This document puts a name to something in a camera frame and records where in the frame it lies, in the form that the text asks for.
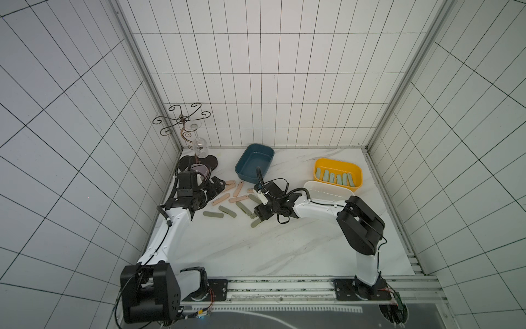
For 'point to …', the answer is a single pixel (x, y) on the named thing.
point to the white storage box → (318, 195)
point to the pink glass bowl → (201, 168)
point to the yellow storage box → (340, 167)
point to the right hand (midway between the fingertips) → (261, 202)
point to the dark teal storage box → (255, 155)
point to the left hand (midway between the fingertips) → (218, 190)
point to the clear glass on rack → (201, 147)
